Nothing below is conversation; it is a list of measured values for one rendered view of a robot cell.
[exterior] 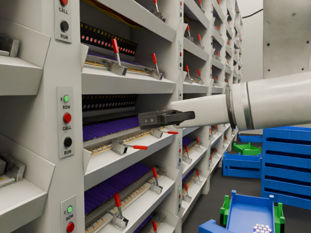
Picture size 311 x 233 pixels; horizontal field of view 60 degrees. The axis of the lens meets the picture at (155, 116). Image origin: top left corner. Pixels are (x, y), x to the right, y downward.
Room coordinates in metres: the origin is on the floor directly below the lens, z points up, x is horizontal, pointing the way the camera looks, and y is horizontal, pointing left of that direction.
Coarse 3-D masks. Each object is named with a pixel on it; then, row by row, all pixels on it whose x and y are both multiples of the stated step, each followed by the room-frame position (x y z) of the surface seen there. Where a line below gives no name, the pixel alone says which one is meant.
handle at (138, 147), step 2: (122, 142) 0.68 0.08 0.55; (120, 144) 0.68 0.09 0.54; (122, 144) 0.69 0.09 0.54; (124, 146) 0.68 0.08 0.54; (126, 146) 0.68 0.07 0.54; (128, 146) 0.67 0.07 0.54; (130, 146) 0.67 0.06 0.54; (132, 146) 0.67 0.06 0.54; (134, 146) 0.67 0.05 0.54; (136, 146) 0.67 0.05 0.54; (138, 146) 0.66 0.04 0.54; (140, 146) 0.66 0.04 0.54; (142, 146) 0.66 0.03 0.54; (144, 146) 0.66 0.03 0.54; (146, 146) 0.66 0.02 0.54; (134, 148) 0.67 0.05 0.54; (136, 148) 0.67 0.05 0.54; (138, 148) 0.66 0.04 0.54; (140, 148) 0.66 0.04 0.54; (142, 148) 0.66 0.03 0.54; (144, 148) 0.66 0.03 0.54; (146, 148) 0.66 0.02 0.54
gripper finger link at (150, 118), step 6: (138, 114) 0.52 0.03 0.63; (144, 114) 0.51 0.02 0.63; (150, 114) 0.51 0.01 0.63; (162, 114) 0.48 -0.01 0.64; (144, 120) 0.51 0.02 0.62; (150, 120) 0.50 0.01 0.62; (156, 120) 0.50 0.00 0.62; (144, 126) 0.51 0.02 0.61; (150, 126) 0.51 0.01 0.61; (156, 126) 0.51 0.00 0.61
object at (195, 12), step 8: (184, 0) 1.23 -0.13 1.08; (192, 0) 1.31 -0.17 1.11; (200, 0) 1.60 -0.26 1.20; (184, 8) 1.54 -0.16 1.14; (192, 8) 1.35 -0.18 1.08; (184, 16) 1.68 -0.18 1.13; (192, 16) 1.69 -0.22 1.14; (200, 16) 1.52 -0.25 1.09; (208, 16) 1.73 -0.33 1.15; (208, 24) 1.72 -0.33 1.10
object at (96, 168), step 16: (96, 112) 0.85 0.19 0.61; (112, 112) 0.95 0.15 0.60; (144, 112) 1.13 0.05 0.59; (128, 144) 0.77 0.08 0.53; (144, 144) 0.81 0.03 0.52; (160, 144) 0.93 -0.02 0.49; (96, 160) 0.60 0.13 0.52; (112, 160) 0.63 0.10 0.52; (128, 160) 0.71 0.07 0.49; (96, 176) 0.57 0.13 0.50
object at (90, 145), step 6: (120, 132) 0.77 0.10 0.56; (126, 132) 0.79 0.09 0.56; (132, 132) 0.81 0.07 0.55; (138, 132) 0.86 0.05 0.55; (144, 132) 0.90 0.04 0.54; (102, 138) 0.68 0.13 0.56; (108, 138) 0.69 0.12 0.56; (114, 138) 0.71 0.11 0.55; (120, 138) 0.75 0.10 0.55; (126, 138) 0.79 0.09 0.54; (84, 144) 0.60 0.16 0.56; (90, 144) 0.61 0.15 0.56; (96, 144) 0.64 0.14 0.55; (102, 144) 0.66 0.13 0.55; (108, 144) 0.69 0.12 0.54; (90, 150) 0.61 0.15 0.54
